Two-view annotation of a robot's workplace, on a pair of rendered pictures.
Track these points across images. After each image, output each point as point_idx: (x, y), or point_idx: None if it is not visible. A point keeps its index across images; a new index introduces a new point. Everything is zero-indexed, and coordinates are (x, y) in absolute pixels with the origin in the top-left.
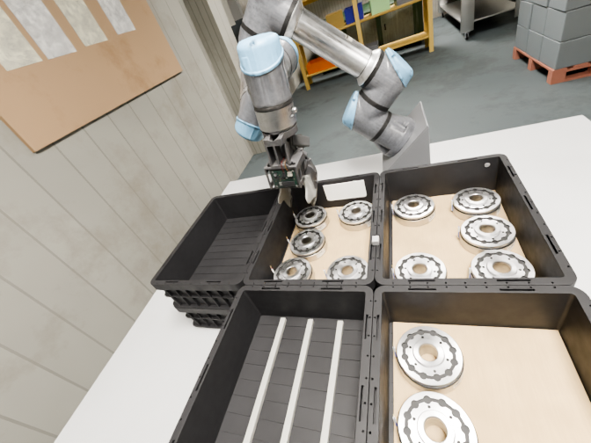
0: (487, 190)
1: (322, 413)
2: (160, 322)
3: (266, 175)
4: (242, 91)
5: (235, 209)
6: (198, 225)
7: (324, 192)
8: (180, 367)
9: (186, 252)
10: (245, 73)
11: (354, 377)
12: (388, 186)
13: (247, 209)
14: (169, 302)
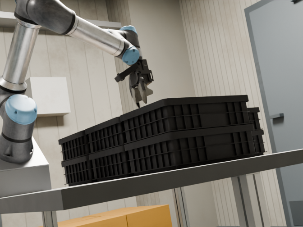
0: None
1: None
2: (293, 150)
3: (151, 73)
4: (118, 37)
5: (158, 120)
6: None
7: (106, 132)
8: (275, 153)
9: (219, 106)
10: (137, 35)
11: None
12: (86, 141)
13: (149, 125)
14: (282, 152)
